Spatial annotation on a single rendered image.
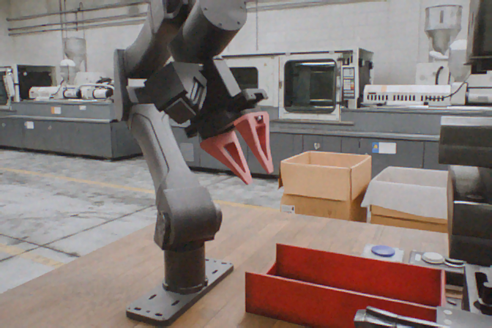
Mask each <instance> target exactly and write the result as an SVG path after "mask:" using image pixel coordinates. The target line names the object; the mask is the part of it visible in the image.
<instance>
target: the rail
mask: <svg viewBox="0 0 492 328"><path fill-rule="evenodd" d="M397 323H401V324H408V325H411V326H415V327H421V328H457V327H450V326H447V325H446V324H445V325H443V324H439V323H437V324H436V322H433V323H432V321H426V320H422V319H418V318H411V317H408V316H400V315H398V318H397Z"/></svg>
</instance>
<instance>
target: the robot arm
mask: <svg viewBox="0 0 492 328"><path fill-rule="evenodd" d="M147 12H148V13H147V18H146V21H145V23H144V25H143V26H142V28H141V30H140V32H139V34H138V36H137V38H136V40H135V42H134V43H133V44H131V45H129V46H127V47H126V49H125V48H116V49H115V50H114V52H113V80H114V104H115V111H116V118H117V119H118V121H119V122H126V125H127V129H128V130H130V132H131V133H132V134H133V135H134V136H135V139H136V140H137V142H138V143H139V144H140V145H141V149H142V151H143V155H144V157H145V160H146V164H147V166H148V169H149V173H150V176H151V178H152V180H153V182H154V190H155V205H156V208H157V221H156V225H155V230H154V242H155V244H156V245H157V246H158V247H159V248H160V249H161V250H163V251H164V272H165V276H164V277H163V282H162V283H161V284H160V285H159V286H156V287H155V288H153V289H152V290H151V291H149V292H147V293H146V294H144V295H143V296H142V297H139V298H138V299H137V300H136V301H135V302H134V303H132V304H131V305H129V306H127V308H126V312H127V317H128V318H131V319H133V320H136V321H141V322H144V323H147V324H152V325H155V326H158V327H160V328H163V327H168V325H169V326H170V324H171V323H172V322H173V321H175V320H176V319H177V318H178V317H180V316H181V315H182V314H183V313H184V312H186V311H187V310H188V309H189V308H190V307H191V306H192V305H194V304H195V303H196V302H197V301H198V300H199V299H200V298H201V297H203V296H204V295H205V294H207V293H209V292H210V290H211V289H212V288H213V287H215V286H216V285H217V284H218V283H220V282H221V281H222V280H223V279H224V278H225V277H226V276H227V275H228V274H229V273H231V272H233V270H234V263H233V262H231V261H224V260H218V259H214V258H207V257H205V242H209V241H213V240H215V234H216V233H217V232H218V231H219V230H220V228H221V224H222V221H223V212H222V209H221V207H219V205H218V204H215V203H214V200H213V198H212V196H211V193H210V192H209V190H208V188H207V186H206V184H205V185H201V184H200V182H199V181H198V180H197V178H195V177H194V176H193V174H192V172H191V170H190V169H189V167H188V166H187V165H186V163H185V160H184V158H183V156H182V153H181V152H180V149H179V145H178V143H177V142H176V140H175V138H174V134H173V133H172V131H171V126H170V123H169V119H170V118H172V119H173V120H174V121H175V122H176V123H177V124H183V123H184V122H186V121H188V120H190V123H192V124H189V125H188V126H186V128H184V129H183V131H184V133H185V135H186V136H187V138H188V139H191V138H194V137H195V136H197V135H196V134H197V133H198V134H199V135H200V137H201V140H202V141H203V142H201V143H200V146H201V148H202V149H203V150H204V151H205V152H207V153H208V154H210V155H211V156H213V157H215V158H216V159H217V160H218V161H219V162H221V163H223V164H224V165H226V166H227V167H229V168H230V169H231V171H233V172H234V173H235V174H236V175H237V176H238V177H239V178H240V179H241V180H242V182H244V183H245V184H246V185H248V184H250V183H252V179H251V176H250V172H249V168H248V166H247V163H246V161H245V157H244V155H243V154H242V151H241V148H240V145H239V142H238V140H237V137H236V134H235V132H234V131H235V130H238V132H239V134H240V135H241V136H242V139H244V140H245V142H246V143H247V145H248V146H249V147H250V150H251V152H252V153H253V154H254V155H255V156H256V158H257V159H258V161H259V163H260V164H261V166H262V167H263V169H265V170H266V172H267V173H268V174H270V173H272V172H273V167H272V158H271V154H270V150H269V114H268V113H267V112H261V109H260V108H259V106H258V104H257V103H259V102H261V101H262V100H268V99H269V97H268V95H267V92H266V90H265V89H244V90H241V91H240V89H239V87H238V85H237V83H236V80H235V79H234V77H233V75H232V73H231V72H230V70H229V68H228V65H227V64H226V62H225V61H223V57H222V56H221V53H222V52H223V51H224V50H225V49H226V47H227V46H228V44H229V43H230V42H231V41H232V39H233V38H235V36H236V35H237V34H238V31H239V30H240V29H241V28H242V27H243V26H244V25H245V23H246V21H247V10H246V7H245V3H244V2H243V0H149V3H148V5H147ZM170 57H171V58H173V59H174V61H170V62H169V63H167V61H168V60H169V59H170ZM128 79H130V80H146V81H144V82H143V84H144V86H129V81H128ZM257 134H258V135H257ZM223 146H224V147H225V148H226V150H227V151H228V153H229V154H230V155H231V156H232V157H233V158H234V159H233V158H231V157H230V156H229V155H228V153H227V152H226V151H225V150H224V148H223ZM234 160H235V161H236V163H237V164H236V163H235V162H234Z"/></svg>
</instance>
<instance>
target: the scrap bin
mask: <svg viewBox="0 0 492 328"><path fill-rule="evenodd" d="M445 280H446V275H445V269H440V268H435V267H430V266H421V265H416V264H407V263H402V262H397V261H388V260H383V259H378V258H368V257H364V256H355V255H350V253H341V252H336V251H331V250H322V249H316V248H311V247H303V246H298V245H289V244H283V243H278V242H277V244H276V261H275V262H274V264H273V265H271V267H270V268H268V270H267V271H265V272H264V273H263V274H262V273H258V272H251V271H245V312H248V313H255V314H258V315H261V316H267V317H270V318H273V319H277V320H281V321H286V322H290V323H293V324H298V325H302V326H306V327H311V328H356V327H355V326H354V318H355V315H356V314H357V310H359V309H366V307H367V306H371V307H373V308H378V309H381V310H385V311H387V312H390V313H394V314H397V315H400V316H408V317H411V318H418V319H422V320H426V321H432V323H433V322H436V314H437V305H439V306H443V307H445Z"/></svg>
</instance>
